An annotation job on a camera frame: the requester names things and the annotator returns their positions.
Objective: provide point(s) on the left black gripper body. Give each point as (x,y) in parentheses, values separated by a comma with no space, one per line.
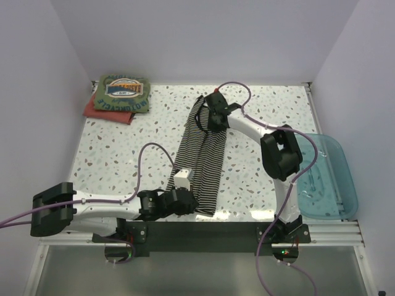
(186,209)

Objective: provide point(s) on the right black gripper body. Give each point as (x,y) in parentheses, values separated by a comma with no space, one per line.
(213,123)

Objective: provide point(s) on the striped black white tank top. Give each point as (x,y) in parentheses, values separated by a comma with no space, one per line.
(203,151)

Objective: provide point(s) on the olive green tank top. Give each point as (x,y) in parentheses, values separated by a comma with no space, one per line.
(122,93)

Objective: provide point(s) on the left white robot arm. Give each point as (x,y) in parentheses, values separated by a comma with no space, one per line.
(62,208)

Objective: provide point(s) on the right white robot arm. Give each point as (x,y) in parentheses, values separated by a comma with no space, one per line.
(281,158)

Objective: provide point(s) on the salmon red folded tank top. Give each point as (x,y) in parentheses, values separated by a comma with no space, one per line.
(113,116)

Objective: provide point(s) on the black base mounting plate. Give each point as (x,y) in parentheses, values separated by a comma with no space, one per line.
(184,237)

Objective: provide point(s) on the blue translucent plastic bin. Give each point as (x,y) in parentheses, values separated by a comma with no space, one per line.
(326,191)

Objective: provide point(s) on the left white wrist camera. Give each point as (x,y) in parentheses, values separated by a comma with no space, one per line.
(183,179)

